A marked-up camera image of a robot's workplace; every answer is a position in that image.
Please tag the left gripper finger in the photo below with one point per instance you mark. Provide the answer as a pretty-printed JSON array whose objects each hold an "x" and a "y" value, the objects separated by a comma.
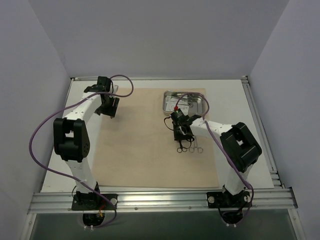
[
  {"x": 99, "y": 111},
  {"x": 113, "y": 106}
]

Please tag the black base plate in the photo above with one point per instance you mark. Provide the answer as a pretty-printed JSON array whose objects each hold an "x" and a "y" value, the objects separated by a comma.
[
  {"x": 224, "y": 200},
  {"x": 91, "y": 201}
]

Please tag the steel forceps clamp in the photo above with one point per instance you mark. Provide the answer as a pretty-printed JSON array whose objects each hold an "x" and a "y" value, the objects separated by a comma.
[{"x": 195, "y": 147}]

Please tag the front aluminium rail frame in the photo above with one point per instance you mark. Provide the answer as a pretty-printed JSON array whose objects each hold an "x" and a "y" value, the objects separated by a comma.
[{"x": 161, "y": 201}]

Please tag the steel surgical scissors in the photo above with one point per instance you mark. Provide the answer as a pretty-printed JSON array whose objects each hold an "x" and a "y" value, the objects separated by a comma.
[{"x": 181, "y": 148}]

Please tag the beige surgical wrap cloth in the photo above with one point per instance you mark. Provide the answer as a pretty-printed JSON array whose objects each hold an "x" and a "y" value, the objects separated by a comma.
[{"x": 136, "y": 148}]

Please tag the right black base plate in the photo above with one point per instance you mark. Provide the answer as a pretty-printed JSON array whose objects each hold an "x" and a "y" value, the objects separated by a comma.
[{"x": 224, "y": 200}]

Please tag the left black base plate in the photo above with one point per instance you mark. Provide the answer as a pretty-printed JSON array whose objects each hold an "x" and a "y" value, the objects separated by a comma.
[{"x": 91, "y": 201}]

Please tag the steel needle holder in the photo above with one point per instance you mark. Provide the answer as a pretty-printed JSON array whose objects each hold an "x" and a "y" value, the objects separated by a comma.
[{"x": 190, "y": 100}]

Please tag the green white suture packet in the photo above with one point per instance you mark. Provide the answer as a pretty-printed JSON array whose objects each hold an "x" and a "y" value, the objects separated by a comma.
[{"x": 171, "y": 101}]

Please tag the back aluminium rail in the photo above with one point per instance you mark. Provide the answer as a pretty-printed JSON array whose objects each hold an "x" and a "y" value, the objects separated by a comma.
[{"x": 156, "y": 78}]

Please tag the stainless steel instrument tray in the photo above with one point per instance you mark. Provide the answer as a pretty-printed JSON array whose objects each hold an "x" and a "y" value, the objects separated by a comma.
[{"x": 199, "y": 104}]

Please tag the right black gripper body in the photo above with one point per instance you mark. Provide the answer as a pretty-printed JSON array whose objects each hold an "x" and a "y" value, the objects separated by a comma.
[{"x": 180, "y": 132}]

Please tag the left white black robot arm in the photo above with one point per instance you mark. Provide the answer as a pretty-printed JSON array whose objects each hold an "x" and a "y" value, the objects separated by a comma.
[{"x": 71, "y": 138}]

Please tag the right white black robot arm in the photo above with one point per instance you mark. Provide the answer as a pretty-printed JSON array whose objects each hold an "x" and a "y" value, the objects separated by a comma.
[{"x": 235, "y": 141}]

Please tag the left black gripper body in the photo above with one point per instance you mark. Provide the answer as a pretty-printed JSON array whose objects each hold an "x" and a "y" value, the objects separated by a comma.
[{"x": 108, "y": 107}]

